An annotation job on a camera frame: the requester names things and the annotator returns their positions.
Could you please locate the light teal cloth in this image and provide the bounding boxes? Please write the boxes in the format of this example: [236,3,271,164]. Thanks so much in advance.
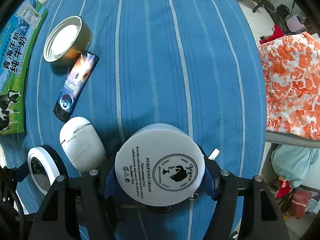
[271,144,320,188]

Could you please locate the white cream jar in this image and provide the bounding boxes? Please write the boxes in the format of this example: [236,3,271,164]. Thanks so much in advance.
[115,123,206,207]

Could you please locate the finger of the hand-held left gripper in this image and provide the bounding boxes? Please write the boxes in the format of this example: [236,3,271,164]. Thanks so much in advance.
[14,160,29,181]

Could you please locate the black round jar white rim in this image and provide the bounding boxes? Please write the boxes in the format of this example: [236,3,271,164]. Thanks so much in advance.
[27,145,68,197]

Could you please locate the dark printed slim box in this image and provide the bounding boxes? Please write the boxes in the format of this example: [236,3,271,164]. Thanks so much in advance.
[53,50,100,122]

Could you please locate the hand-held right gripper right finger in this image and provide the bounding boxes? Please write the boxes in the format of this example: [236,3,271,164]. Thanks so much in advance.
[199,150,290,240]

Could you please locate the red shopping bag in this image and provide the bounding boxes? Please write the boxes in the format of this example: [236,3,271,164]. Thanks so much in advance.
[287,189,313,220]

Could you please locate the orange floral cloth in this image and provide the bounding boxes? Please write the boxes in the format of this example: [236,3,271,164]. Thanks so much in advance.
[258,32,320,141]

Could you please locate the gold tin can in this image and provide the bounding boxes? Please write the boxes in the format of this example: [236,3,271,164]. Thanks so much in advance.
[43,15,93,63]

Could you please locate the white oval plastic case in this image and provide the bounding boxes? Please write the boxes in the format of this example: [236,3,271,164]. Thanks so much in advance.
[59,116,107,172]

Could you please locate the blue green milk carton box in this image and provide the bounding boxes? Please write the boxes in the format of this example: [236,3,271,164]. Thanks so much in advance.
[0,0,49,134]

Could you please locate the blue striped cloth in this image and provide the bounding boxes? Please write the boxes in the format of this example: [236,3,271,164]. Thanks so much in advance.
[0,0,267,240]

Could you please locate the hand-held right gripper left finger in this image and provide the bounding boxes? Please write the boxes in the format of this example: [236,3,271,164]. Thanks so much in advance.
[27,152,125,240]

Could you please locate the red cloth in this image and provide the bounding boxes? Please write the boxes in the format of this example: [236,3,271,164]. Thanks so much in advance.
[259,24,286,45]

